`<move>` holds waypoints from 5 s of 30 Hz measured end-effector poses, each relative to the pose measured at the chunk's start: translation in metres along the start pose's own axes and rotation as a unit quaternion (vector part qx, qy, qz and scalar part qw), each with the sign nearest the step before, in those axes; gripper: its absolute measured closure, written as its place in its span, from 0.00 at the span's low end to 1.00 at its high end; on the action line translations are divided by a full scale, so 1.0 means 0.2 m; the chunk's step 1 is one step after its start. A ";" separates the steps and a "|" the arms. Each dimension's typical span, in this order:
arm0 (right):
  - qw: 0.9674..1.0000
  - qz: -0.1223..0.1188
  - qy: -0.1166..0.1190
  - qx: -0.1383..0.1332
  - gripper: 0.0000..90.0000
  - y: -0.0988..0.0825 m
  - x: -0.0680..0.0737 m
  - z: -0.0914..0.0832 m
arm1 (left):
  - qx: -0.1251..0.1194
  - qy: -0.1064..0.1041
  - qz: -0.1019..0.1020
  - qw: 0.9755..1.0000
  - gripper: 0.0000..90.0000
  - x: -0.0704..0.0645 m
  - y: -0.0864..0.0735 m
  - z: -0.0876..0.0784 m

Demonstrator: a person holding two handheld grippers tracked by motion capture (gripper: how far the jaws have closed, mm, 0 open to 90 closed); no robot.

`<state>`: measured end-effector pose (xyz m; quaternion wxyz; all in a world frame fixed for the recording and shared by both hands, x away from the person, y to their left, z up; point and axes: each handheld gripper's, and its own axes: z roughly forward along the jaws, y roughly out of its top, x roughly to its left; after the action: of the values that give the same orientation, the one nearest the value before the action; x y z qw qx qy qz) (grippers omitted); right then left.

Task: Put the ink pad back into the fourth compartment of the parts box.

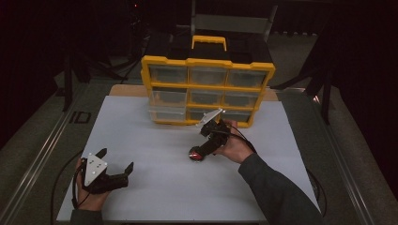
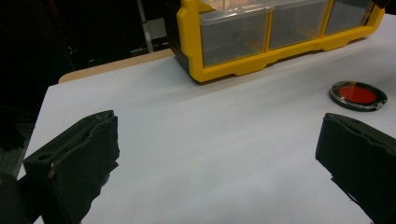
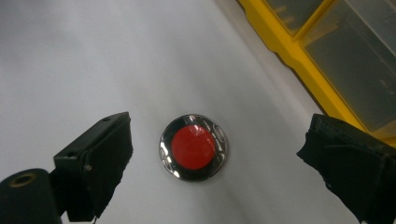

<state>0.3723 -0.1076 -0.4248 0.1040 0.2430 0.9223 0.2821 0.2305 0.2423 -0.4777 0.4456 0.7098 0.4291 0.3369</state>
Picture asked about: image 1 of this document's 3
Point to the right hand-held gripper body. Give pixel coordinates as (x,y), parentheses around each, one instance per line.
(217,132)

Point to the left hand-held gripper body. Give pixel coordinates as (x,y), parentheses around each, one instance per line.
(94,170)

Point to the red round disc black rim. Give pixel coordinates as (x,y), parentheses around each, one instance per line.
(194,155)

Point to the white table cover sheet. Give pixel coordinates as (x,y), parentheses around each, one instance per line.
(162,187)

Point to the person's right hand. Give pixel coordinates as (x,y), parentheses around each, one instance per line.
(237,148)

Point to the person's left hand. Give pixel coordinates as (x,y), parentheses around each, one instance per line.
(90,201)

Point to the black tripod stand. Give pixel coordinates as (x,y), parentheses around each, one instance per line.
(67,87)
(327,100)

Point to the aluminium floor rail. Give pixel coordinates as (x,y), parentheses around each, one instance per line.
(344,175)
(37,162)

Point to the yellow black drawer organizer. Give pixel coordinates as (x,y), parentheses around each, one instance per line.
(206,62)

